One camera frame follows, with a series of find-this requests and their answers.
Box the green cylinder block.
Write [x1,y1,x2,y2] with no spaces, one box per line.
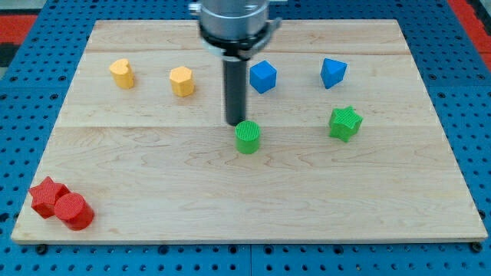
[235,120,261,154]

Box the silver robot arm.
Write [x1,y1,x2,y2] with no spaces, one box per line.
[188,0,282,61]

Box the blue cube block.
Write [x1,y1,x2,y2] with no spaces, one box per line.
[249,61,277,94]

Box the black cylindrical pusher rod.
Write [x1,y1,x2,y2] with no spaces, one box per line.
[222,61,247,126]

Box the yellow hexagon block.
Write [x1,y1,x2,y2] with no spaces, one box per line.
[170,66,195,97]

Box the wooden board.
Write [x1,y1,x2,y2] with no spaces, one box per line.
[12,19,488,245]

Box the green star block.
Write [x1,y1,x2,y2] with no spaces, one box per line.
[328,106,364,143]

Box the blue triangular prism block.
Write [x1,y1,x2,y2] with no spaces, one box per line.
[320,58,348,89]

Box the yellow heart block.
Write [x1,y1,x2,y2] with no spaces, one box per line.
[109,58,134,89]

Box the red cylinder block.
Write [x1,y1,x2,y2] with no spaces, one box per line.
[54,192,94,231]

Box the red star block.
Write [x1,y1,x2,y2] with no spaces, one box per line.
[28,176,71,219]

